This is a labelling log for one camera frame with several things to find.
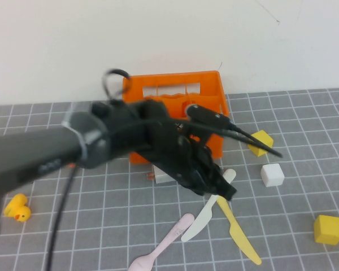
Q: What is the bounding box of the yellow rubber duck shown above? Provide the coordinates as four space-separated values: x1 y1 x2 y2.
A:
3 193 32 223

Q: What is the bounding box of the white plastic knife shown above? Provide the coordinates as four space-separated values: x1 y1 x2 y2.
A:
181 168 237 242

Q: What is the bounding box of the orange plastic cutlery holder crate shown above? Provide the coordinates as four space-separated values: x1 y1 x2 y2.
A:
122 70 231 165

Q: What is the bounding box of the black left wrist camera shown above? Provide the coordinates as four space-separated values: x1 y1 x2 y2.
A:
185 103 231 145

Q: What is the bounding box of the white zip tie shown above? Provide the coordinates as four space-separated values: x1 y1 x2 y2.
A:
61 104 89 162

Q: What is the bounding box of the yellow plastic knife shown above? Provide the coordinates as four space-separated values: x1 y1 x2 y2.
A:
216 196 263 265

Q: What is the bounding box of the white charger plug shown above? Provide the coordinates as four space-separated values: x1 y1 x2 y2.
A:
146 165 176 185

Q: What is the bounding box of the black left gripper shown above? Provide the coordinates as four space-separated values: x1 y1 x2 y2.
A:
141 124 238 202

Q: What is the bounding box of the yellow wooden cube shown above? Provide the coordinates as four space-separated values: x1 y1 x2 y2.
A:
312 214 339 245
247 129 274 158

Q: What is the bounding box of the pink plastic spoon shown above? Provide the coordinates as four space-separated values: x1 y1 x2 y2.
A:
127 213 195 271

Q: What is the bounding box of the white cube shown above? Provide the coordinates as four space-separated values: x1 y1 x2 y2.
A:
260 163 285 187

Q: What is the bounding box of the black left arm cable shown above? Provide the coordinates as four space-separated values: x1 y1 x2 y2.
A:
45 68 284 271

